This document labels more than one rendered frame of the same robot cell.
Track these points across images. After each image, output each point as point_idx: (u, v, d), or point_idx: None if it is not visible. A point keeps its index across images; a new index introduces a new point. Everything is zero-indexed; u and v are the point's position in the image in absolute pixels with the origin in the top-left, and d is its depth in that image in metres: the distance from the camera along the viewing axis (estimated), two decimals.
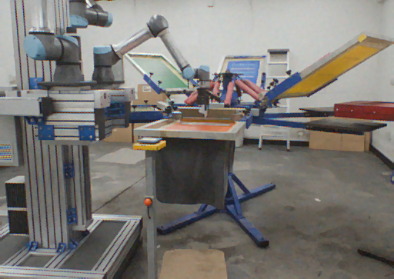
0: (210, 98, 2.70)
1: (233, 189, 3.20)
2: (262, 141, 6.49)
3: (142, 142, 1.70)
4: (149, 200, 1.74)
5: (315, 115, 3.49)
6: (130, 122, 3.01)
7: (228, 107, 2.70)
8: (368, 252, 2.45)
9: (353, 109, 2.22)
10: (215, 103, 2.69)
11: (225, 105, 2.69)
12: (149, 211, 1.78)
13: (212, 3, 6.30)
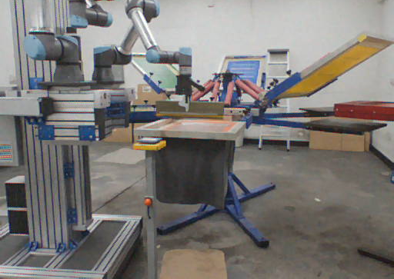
0: (210, 98, 2.70)
1: (233, 189, 3.20)
2: (262, 141, 6.49)
3: (142, 142, 1.70)
4: (149, 200, 1.74)
5: (315, 115, 3.49)
6: (130, 122, 3.01)
7: (228, 107, 2.70)
8: (368, 252, 2.45)
9: (353, 109, 2.22)
10: None
11: (225, 105, 2.69)
12: (149, 211, 1.78)
13: (212, 3, 6.30)
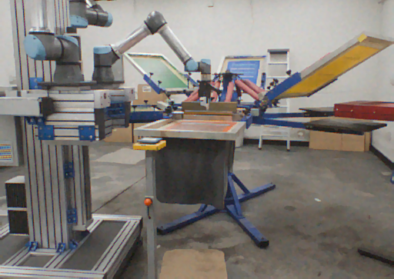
0: (210, 98, 2.70)
1: (233, 189, 3.20)
2: (262, 141, 6.49)
3: (142, 142, 1.70)
4: (149, 200, 1.74)
5: (315, 115, 3.49)
6: (130, 122, 3.01)
7: None
8: (368, 252, 2.45)
9: (353, 109, 2.22)
10: None
11: None
12: (149, 211, 1.78)
13: (212, 3, 6.30)
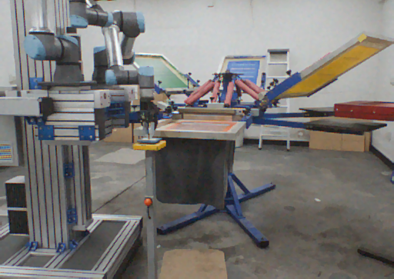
0: (210, 98, 2.70)
1: (233, 189, 3.20)
2: (262, 141, 6.49)
3: (142, 142, 1.70)
4: (149, 200, 1.74)
5: (315, 115, 3.49)
6: (130, 122, 3.01)
7: (228, 107, 2.70)
8: (368, 252, 2.45)
9: (353, 109, 2.22)
10: (215, 103, 2.69)
11: (225, 105, 2.69)
12: (149, 211, 1.78)
13: (212, 3, 6.30)
